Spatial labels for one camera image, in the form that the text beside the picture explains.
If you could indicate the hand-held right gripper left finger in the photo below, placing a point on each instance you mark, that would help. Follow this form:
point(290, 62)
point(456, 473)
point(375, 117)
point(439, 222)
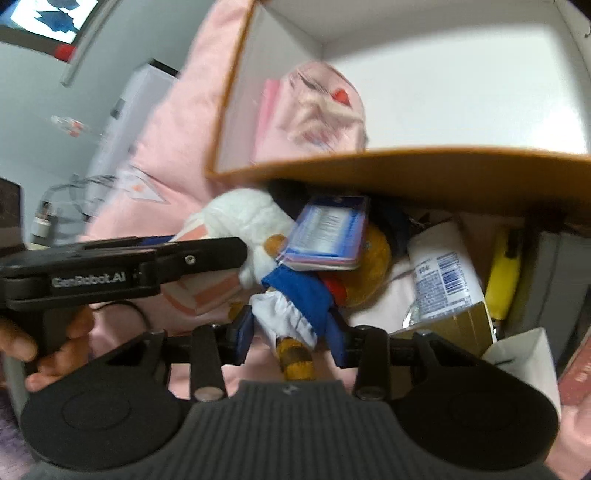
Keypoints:
point(242, 334)

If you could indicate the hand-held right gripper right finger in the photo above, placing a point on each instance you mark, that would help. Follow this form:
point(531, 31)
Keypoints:
point(341, 341)

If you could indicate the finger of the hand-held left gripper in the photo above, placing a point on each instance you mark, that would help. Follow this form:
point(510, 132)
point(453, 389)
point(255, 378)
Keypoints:
point(207, 261)
point(138, 242)

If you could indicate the white plush toy black ear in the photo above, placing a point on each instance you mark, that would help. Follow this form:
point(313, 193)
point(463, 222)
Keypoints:
point(235, 217)

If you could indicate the brown bear plush toy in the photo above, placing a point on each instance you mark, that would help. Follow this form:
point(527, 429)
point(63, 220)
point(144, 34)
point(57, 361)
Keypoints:
point(374, 263)

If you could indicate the gold box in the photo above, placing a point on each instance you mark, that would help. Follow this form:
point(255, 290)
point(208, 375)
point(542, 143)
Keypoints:
point(461, 325)

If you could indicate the white lotion tube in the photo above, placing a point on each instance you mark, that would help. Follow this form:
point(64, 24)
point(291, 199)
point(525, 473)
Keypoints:
point(438, 267)

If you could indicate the yellow plastic item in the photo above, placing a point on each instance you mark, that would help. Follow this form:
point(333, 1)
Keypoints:
point(503, 277)

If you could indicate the orange storage box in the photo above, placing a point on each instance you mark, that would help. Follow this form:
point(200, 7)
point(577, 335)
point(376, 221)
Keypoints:
point(461, 92)

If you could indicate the person's left hand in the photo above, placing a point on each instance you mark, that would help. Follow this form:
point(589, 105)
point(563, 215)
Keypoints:
point(78, 332)

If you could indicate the dark brown board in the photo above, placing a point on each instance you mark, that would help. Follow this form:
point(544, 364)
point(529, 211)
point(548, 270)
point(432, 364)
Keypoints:
point(9, 212)

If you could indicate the white cabinet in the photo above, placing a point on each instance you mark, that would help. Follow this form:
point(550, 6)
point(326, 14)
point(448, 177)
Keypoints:
point(134, 110)

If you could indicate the pink printed blanket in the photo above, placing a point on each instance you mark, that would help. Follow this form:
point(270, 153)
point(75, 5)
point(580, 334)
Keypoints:
point(184, 115)

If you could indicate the small clear red-marked object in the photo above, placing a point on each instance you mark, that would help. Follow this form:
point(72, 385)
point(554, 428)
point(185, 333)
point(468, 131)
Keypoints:
point(71, 124)

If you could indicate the flat pink case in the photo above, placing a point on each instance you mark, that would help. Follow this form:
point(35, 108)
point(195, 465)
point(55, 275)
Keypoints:
point(268, 115)

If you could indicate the pink fabric pouch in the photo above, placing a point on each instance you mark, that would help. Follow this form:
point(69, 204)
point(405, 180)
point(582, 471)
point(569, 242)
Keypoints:
point(318, 110)

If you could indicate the white folded paper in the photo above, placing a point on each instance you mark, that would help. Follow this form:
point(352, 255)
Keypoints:
point(531, 360)

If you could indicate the red object on sill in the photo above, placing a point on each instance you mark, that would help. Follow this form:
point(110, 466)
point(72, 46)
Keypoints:
point(64, 52)

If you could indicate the window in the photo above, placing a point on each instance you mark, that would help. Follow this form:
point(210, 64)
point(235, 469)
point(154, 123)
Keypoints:
point(27, 39)

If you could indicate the hanging blue clothes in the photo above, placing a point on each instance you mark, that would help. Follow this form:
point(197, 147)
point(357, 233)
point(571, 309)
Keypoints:
point(60, 11)

